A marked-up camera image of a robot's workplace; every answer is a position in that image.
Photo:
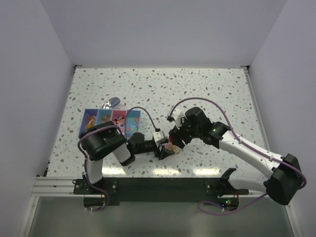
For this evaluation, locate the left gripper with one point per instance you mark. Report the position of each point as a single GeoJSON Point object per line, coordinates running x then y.
{"type": "Point", "coordinates": [163, 153]}

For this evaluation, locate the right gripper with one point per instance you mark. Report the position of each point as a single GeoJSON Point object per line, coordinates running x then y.
{"type": "Point", "coordinates": [176, 134]}

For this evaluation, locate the clear plastic jar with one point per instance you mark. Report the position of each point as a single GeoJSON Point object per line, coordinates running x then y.
{"type": "Point", "coordinates": [173, 148]}

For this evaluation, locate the metal candy scoop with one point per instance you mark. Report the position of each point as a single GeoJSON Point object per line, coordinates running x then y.
{"type": "Point", "coordinates": [110, 103]}

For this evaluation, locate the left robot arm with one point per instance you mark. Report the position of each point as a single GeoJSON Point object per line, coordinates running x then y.
{"type": "Point", "coordinates": [105, 139]}

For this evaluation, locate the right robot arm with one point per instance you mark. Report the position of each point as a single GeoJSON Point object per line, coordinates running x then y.
{"type": "Point", "coordinates": [283, 175]}

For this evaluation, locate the star candies pile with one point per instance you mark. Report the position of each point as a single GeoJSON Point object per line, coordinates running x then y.
{"type": "Point", "coordinates": [132, 125]}

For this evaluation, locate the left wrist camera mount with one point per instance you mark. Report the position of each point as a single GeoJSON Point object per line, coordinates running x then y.
{"type": "Point", "coordinates": [159, 137]}

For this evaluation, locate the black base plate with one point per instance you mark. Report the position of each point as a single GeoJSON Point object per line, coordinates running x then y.
{"type": "Point", "coordinates": [154, 190]}

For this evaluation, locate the aluminium frame rail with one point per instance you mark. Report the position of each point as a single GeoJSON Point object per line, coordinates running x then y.
{"type": "Point", "coordinates": [222, 94]}

